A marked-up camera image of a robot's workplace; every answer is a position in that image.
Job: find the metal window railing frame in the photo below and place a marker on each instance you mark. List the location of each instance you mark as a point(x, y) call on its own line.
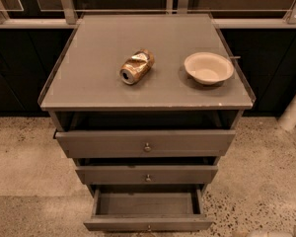
point(225, 14)

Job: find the white paper bowl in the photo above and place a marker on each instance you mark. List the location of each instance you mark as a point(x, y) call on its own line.
point(208, 68)

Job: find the crushed gold soda can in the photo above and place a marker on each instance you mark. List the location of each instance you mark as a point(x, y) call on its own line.
point(135, 67)

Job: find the grey drawer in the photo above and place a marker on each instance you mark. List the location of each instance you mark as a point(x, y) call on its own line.
point(146, 134)
point(151, 171)
point(148, 208)

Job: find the grey drawer cabinet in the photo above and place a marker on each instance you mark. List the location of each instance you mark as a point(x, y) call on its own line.
point(87, 79)

